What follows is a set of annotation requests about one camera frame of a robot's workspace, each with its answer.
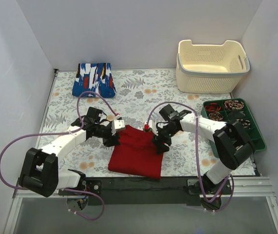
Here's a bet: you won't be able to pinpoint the red garment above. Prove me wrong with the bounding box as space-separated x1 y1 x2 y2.
108 125 163 179

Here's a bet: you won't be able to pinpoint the blue patterned trousers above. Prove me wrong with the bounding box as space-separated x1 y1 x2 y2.
72 63 116 98

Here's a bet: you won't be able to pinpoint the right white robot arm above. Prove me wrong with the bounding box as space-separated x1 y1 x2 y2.
144 101 256 194

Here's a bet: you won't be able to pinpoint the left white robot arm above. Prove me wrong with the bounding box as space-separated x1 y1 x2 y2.
18 107 125 197

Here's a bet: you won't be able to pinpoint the cream plastic laundry basket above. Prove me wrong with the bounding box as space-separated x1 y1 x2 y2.
176 39 250 94

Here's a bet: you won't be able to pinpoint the floral table mat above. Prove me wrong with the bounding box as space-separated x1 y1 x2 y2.
36 69 230 176

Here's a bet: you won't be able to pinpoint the dark brown rolled belt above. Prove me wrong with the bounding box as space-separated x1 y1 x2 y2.
208 112 223 121

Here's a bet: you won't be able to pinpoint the red black rolled belt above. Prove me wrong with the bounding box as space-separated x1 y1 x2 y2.
205 103 222 112

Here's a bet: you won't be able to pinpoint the green compartment tray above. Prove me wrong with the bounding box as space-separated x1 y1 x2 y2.
201 98 266 153

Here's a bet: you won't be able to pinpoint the brown patterned rolled belt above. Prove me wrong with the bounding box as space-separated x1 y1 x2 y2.
224 100 245 111

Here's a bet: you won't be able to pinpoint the black spotted rolled belt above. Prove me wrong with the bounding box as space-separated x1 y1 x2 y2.
237 119 251 129

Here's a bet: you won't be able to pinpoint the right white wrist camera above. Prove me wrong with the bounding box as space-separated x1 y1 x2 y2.
143 120 158 136

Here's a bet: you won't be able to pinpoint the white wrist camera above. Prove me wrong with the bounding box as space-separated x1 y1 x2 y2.
111 119 126 135
143 120 158 136

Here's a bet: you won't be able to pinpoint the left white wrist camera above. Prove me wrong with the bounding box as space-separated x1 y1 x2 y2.
111 119 126 135

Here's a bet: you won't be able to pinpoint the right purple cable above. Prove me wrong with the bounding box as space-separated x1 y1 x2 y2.
145 101 234 213

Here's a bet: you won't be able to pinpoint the purple cable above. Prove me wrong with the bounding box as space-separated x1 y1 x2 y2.
0 91 120 221
145 101 234 213

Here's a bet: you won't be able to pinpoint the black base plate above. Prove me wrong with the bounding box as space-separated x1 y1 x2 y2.
58 176 233 207

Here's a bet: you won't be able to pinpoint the aluminium rail frame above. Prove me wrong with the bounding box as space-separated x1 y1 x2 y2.
13 176 276 198

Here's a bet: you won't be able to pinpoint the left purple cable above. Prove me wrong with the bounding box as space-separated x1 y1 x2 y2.
0 91 120 221

